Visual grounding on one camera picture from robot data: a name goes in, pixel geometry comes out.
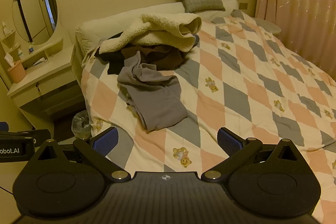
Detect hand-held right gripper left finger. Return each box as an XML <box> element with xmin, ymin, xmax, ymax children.
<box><xmin>34</xmin><ymin>127</ymin><xmax>131</xmax><ymax>182</ymax></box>

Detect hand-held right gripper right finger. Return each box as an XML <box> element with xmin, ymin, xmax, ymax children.
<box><xmin>202</xmin><ymin>127</ymin><xmax>302</xmax><ymax>182</ymax></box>

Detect grey pants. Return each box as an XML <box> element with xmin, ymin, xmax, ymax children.
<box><xmin>117</xmin><ymin>51</ymin><xmax>188</xmax><ymax>131</ymax></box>

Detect pink tissue holder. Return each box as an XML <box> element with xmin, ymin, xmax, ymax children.
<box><xmin>4</xmin><ymin>53</ymin><xmax>27</xmax><ymax>84</ymax></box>

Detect cream vanity dresser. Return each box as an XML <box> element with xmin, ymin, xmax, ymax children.
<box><xmin>0</xmin><ymin>30</ymin><xmax>86</xmax><ymax>119</ymax></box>

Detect checkered bear print quilt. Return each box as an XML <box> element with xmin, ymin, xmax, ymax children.
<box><xmin>80</xmin><ymin>9</ymin><xmax>336</xmax><ymax>216</ymax></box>

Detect black garment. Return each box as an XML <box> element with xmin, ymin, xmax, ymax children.
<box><xmin>94</xmin><ymin>32</ymin><xmax>137</xmax><ymax>75</ymax></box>

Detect brown garment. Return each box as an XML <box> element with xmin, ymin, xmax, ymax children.
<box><xmin>119</xmin><ymin>44</ymin><xmax>188</xmax><ymax>69</ymax></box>

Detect oval mirror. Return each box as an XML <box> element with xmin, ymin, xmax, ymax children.
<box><xmin>12</xmin><ymin>0</ymin><xmax>58</xmax><ymax>45</ymax></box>

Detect white bolster pillow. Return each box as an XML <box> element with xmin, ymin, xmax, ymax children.
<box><xmin>75</xmin><ymin>0</ymin><xmax>240</xmax><ymax>55</ymax></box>

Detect round side table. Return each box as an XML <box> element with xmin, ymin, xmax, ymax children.
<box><xmin>259</xmin><ymin>20</ymin><xmax>282</xmax><ymax>36</ymax></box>

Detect cream fleece garment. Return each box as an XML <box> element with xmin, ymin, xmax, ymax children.
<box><xmin>99</xmin><ymin>13</ymin><xmax>202</xmax><ymax>54</ymax></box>

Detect pink curtain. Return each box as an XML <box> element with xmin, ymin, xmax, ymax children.
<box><xmin>253</xmin><ymin>0</ymin><xmax>336</xmax><ymax>77</ymax></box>

